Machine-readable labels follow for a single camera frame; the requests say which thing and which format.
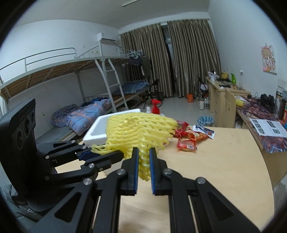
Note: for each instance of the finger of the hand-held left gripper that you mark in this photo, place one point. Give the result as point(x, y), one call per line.
point(88, 155)
point(105, 158)

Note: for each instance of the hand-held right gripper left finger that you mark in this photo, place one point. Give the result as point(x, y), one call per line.
point(135, 165)

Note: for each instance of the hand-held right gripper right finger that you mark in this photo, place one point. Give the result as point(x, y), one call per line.
point(152, 168)

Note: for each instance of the white foam box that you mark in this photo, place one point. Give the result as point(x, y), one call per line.
point(98, 132)

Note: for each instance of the yellow foam net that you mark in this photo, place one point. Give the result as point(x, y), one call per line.
point(139, 127)

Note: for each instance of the red snack packet yellow picture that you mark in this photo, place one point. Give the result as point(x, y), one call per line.
point(187, 145)

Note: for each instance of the blue patterned blanket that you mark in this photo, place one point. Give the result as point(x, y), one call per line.
point(89, 114)

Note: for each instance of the orange red snack packet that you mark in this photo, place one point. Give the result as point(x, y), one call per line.
point(197, 135)

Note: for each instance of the white lotion bottle red pump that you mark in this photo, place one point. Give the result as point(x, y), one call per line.
point(155, 108)

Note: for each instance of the blue white snack packet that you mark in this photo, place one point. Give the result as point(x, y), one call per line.
point(203, 130)

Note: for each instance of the blue waste bin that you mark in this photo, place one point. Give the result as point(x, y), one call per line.
point(205, 121)

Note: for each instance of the white bunk bed ladder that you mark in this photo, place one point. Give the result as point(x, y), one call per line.
point(112, 85)

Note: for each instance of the white metal bunk bed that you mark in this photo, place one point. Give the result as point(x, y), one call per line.
point(44, 74)
point(132, 89)

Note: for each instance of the blue checked bedding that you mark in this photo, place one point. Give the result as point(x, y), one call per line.
point(132, 87)

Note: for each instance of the orange bag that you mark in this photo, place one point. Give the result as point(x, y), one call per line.
point(190, 98)

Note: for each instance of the white cup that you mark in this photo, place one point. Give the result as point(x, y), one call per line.
point(201, 105)

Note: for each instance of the small wooden desk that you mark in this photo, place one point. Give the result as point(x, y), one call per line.
point(216, 100)

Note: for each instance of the dark green hanging shirt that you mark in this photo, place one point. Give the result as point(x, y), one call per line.
point(146, 66)

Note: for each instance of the dark blue hanging garment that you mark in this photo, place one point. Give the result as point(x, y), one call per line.
point(135, 61)

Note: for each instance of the brown curtain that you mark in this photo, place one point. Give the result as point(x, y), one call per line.
point(192, 58)
point(148, 60)

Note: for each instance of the yellow bag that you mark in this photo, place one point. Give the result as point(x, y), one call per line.
point(239, 102)

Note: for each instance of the white air conditioner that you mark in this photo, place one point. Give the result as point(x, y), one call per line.
point(107, 37)

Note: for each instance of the green bottle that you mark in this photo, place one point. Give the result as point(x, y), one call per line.
point(234, 78)

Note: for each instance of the printed paper sheet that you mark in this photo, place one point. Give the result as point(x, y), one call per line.
point(269, 126)

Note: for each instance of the black headphones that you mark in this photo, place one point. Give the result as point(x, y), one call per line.
point(268, 103)

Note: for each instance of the row of toiletry bottles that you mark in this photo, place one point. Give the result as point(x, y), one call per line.
point(283, 105)

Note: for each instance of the ceiling tube light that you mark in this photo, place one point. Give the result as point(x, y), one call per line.
point(132, 2)

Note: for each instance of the white double wall outlet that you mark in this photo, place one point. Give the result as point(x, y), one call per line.
point(282, 83)

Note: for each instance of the cartoon wall poster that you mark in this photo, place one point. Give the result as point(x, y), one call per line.
point(269, 58)

